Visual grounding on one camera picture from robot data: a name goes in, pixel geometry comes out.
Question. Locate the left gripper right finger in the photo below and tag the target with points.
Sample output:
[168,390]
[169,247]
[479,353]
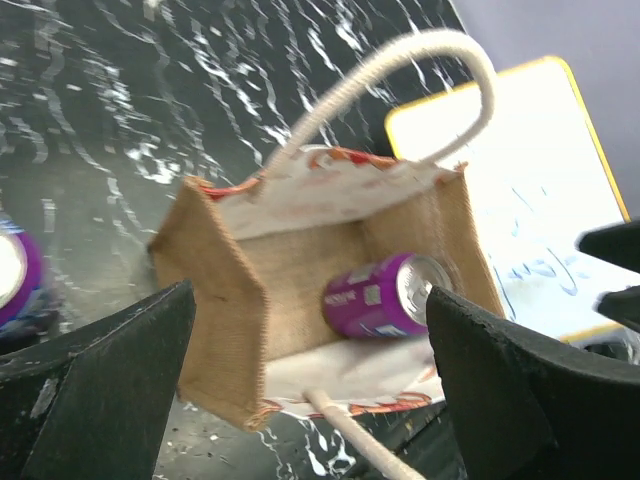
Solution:
[526,406]

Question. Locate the white whiteboard yellow rim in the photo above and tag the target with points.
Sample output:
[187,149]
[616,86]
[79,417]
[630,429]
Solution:
[537,180]

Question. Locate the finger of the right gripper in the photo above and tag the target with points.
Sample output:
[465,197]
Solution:
[622,307]
[618,244]

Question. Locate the purple Fanta can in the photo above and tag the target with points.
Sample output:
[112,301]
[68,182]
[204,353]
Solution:
[26,296]
[384,299]

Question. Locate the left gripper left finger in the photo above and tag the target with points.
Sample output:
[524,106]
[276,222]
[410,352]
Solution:
[94,403]

